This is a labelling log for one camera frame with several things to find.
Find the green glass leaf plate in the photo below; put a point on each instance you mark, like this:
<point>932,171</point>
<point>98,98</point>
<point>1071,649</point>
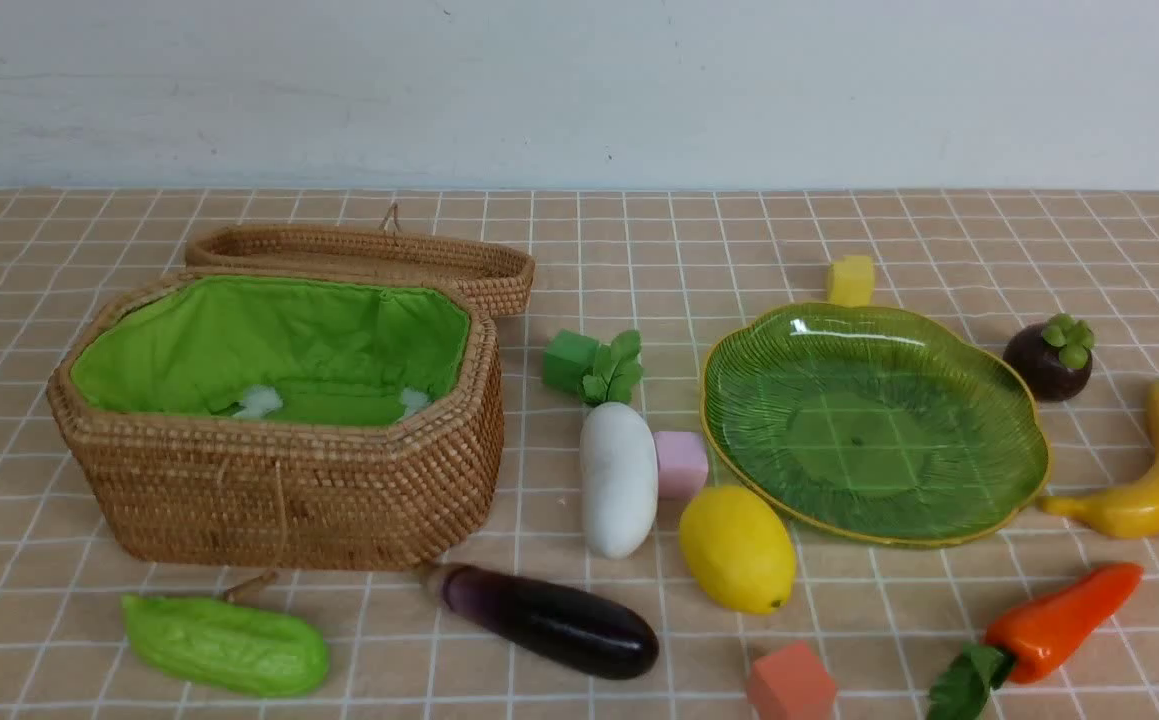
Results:
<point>874,424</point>

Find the purple eggplant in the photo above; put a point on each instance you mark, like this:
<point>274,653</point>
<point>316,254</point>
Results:
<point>574,628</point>

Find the orange foam cube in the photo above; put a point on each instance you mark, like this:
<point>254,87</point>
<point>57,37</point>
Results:
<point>791,683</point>

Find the green foam cube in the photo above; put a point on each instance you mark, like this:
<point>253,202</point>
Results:
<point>567,358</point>

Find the yellow lemon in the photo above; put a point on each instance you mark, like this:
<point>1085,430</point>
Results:
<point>738,550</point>

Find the yellow foam cube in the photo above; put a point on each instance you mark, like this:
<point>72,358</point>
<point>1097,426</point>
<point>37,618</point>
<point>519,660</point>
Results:
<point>851,281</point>

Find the orange carrot with green leaves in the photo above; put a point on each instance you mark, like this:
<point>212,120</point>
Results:
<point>1031,641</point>

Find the dark purple mangosteen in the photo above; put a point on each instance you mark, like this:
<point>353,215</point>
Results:
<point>1054,358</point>

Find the white radish with green leaves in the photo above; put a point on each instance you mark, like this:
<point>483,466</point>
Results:
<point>617,452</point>

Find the green bitter gourd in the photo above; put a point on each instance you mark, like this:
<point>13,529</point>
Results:
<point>255,652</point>

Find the woven wicker basket lid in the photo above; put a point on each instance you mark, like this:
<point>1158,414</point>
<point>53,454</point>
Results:
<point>498,279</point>

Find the woven wicker basket green lining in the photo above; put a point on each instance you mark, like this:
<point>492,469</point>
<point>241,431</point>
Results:
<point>287,419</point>

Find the pink foam cube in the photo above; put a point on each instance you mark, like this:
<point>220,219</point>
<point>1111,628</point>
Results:
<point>683,463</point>

